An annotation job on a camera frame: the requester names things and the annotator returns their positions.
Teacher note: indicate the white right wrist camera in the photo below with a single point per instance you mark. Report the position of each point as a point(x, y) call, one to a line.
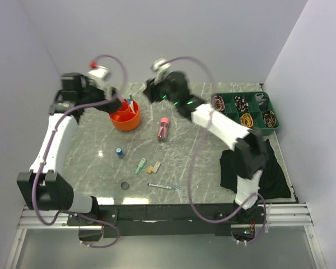
point(161, 69)

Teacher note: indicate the grey rolled cloth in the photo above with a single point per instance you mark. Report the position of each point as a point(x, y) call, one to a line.
point(262, 100)

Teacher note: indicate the pink black rolled band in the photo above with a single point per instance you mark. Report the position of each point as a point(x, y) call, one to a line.
point(218, 103)

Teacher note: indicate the black white rolled band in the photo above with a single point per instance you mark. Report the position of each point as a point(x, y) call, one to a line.
point(241, 104)

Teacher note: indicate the green compartment tray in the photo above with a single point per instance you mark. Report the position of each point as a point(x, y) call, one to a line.
point(249, 109)

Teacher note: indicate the blue glue stick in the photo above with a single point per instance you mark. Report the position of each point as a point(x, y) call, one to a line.
point(119, 152)

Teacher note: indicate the blue capped white marker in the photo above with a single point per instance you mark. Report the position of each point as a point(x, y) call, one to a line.
point(128, 104)

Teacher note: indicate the yellow rolled band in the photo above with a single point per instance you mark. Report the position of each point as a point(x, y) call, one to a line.
point(246, 120)

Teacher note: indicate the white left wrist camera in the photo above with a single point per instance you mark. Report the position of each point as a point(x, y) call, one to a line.
point(98, 73)

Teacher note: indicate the brown black rolled band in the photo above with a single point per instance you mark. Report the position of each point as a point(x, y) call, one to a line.
point(269, 119)

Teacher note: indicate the blue white pen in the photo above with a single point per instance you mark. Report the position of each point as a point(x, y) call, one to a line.
point(159, 186)

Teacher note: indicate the orange round divided container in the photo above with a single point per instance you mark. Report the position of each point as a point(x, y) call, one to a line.
point(124, 120)

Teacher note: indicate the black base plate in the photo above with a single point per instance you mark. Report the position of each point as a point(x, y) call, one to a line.
point(179, 219)

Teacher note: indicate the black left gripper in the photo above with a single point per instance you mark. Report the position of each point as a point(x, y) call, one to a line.
point(88, 84)

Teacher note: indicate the black cloth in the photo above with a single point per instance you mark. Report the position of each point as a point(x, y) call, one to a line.
point(272, 183)

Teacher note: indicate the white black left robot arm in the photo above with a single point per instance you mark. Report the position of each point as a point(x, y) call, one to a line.
point(43, 186)

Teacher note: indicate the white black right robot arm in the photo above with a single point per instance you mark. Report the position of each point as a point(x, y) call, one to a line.
point(249, 153)

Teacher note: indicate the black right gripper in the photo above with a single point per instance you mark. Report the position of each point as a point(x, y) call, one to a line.
point(152, 88)

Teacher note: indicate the green capped white marker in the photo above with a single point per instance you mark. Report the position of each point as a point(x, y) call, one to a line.
point(131, 103)

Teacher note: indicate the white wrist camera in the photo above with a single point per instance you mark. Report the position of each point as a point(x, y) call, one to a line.
point(98, 73)
point(161, 69)

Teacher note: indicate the tan eraser block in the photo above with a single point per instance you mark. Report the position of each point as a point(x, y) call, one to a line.
point(149, 169)

